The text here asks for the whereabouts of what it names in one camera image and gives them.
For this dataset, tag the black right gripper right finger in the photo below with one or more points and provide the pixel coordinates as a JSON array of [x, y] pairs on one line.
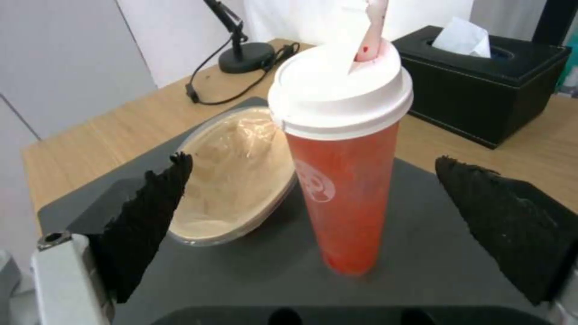
[[505, 220]]

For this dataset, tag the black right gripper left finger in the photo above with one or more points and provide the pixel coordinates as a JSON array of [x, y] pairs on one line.
[[135, 216]]

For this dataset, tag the oval beige takeout container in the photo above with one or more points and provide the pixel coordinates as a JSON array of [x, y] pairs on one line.
[[230, 176]]

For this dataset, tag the black tissue box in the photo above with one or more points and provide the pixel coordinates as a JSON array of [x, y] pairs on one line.
[[483, 84]]

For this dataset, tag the dark grey desk mat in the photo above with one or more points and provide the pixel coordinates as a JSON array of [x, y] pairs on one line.
[[289, 230]]

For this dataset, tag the red drink cup white lid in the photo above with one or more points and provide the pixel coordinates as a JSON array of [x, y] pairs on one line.
[[345, 159]]

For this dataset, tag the white tissue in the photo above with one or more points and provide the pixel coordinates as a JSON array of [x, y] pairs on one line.
[[463, 35]]

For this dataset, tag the black desk lamp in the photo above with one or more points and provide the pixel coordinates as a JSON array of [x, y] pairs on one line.
[[241, 47]]

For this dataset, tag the pink wrapped straw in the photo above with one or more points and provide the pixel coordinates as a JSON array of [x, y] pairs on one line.
[[368, 34]]

